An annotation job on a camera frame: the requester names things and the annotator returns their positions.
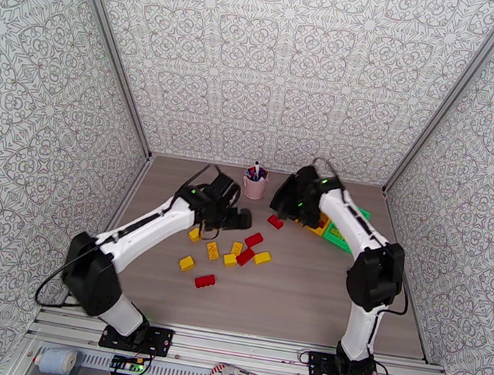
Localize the long green lego brick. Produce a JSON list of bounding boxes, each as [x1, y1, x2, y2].
[[327, 223, 353, 244]]

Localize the yellow plastic bin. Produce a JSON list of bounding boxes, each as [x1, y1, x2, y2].
[[293, 212, 334, 239]]

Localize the pink cup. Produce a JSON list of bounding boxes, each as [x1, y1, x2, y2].
[[239, 172, 270, 203]]

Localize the green plastic bin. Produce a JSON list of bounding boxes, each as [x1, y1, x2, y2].
[[320, 202, 373, 257]]

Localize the small circuit board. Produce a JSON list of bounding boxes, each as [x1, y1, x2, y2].
[[108, 353, 147, 375]]

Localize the white paper roll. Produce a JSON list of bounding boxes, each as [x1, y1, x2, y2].
[[32, 344, 80, 375]]

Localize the aluminium side rail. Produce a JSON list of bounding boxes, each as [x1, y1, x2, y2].
[[101, 150, 156, 249]]

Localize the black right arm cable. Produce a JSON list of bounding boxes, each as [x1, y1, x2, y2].
[[286, 155, 429, 357]]

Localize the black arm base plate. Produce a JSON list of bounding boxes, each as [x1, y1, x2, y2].
[[98, 318, 176, 360], [306, 349, 384, 375]]

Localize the aluminium frame rail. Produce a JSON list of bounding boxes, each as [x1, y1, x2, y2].
[[23, 301, 457, 375]]

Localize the aluminium frame post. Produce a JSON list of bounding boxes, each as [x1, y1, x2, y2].
[[35, 0, 178, 161], [381, 0, 494, 212]]

